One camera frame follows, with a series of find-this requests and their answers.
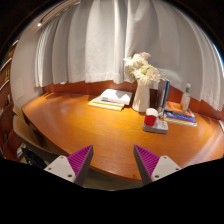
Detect white open book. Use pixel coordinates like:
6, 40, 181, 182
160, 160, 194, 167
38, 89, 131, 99
100, 89, 132, 105

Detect white and pink flowers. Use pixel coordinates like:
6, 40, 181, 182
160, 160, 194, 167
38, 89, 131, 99
124, 52, 160, 85

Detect wooden bookshelf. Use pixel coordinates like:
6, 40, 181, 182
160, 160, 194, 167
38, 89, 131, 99
0, 41, 21, 161

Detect beige chair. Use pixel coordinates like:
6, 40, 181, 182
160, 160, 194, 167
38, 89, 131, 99
13, 105, 67, 163

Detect white ceramic vase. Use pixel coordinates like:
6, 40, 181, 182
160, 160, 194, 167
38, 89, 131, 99
132, 80, 150, 112

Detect yellow flat book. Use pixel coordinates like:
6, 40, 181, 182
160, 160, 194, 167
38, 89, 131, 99
88, 97, 124, 111

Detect orange book on stack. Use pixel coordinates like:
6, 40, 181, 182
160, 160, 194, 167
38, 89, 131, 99
165, 101, 194, 117

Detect clear plastic bottle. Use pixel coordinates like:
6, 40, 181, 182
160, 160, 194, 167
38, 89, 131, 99
181, 84, 191, 111

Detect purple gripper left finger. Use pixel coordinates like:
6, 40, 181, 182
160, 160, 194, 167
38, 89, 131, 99
45, 145, 93, 186

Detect upright dark blue books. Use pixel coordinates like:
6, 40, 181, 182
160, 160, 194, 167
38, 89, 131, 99
156, 78, 170, 112

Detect grey power strip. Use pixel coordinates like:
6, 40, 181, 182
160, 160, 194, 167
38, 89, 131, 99
143, 120, 168, 134

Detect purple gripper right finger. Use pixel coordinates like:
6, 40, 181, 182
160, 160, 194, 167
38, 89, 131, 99
134, 145, 180, 185

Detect blue book in stack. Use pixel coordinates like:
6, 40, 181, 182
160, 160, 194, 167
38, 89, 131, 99
164, 111, 197, 127

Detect white curtain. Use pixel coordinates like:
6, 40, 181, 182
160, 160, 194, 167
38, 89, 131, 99
34, 0, 224, 110

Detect red and white charger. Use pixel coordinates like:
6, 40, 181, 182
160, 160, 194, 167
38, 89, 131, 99
144, 108, 158, 126

